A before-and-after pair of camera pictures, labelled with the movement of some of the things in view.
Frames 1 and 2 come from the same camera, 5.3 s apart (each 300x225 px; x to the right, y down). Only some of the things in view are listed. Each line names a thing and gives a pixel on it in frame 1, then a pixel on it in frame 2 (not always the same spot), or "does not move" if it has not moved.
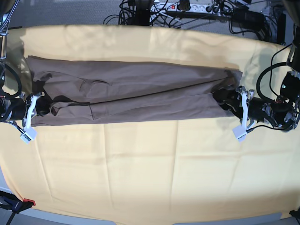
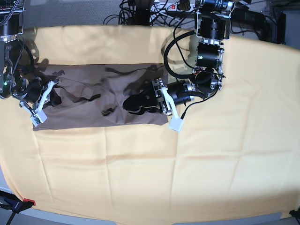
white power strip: x=200 y=8 does not move
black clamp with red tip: x=10 y=201 does not move
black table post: x=143 y=10 does not move
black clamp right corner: x=296 y=213 does not move
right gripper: x=231 y=100 to x=160 y=97
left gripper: x=18 y=105 to x=32 y=91
